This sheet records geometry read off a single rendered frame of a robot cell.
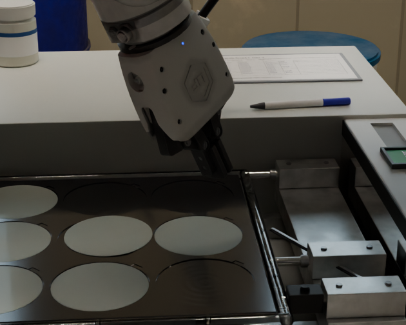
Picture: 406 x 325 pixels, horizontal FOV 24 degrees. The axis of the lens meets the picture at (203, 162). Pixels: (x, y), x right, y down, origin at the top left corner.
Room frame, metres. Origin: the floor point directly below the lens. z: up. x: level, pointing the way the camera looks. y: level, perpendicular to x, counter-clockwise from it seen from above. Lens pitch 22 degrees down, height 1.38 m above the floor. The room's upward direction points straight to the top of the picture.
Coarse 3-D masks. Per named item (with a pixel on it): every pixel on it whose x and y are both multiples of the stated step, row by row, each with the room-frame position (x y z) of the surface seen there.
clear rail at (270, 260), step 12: (240, 180) 1.12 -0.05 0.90; (252, 204) 1.03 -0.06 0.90; (252, 216) 1.00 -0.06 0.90; (264, 228) 0.97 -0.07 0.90; (264, 240) 0.94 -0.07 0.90; (264, 252) 0.91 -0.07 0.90; (264, 264) 0.89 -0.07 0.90; (276, 264) 0.88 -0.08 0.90; (276, 288) 0.83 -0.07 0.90; (276, 300) 0.81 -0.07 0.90; (288, 300) 0.81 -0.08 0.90; (288, 312) 0.78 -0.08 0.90; (288, 324) 0.77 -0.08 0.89
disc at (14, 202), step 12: (0, 192) 1.07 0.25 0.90; (12, 192) 1.07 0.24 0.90; (24, 192) 1.07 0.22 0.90; (36, 192) 1.07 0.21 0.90; (48, 192) 1.07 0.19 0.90; (0, 204) 1.04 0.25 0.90; (12, 204) 1.04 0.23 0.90; (24, 204) 1.04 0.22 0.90; (36, 204) 1.04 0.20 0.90; (48, 204) 1.04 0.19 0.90; (0, 216) 1.00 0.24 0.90; (12, 216) 1.00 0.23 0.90; (24, 216) 1.00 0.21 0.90
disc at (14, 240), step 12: (0, 228) 0.97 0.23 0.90; (12, 228) 0.97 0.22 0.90; (24, 228) 0.97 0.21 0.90; (36, 228) 0.97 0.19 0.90; (0, 240) 0.94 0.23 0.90; (12, 240) 0.94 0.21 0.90; (24, 240) 0.94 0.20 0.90; (36, 240) 0.94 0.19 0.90; (48, 240) 0.94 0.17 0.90; (0, 252) 0.91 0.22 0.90; (12, 252) 0.91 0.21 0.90; (24, 252) 0.91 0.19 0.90; (36, 252) 0.91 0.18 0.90
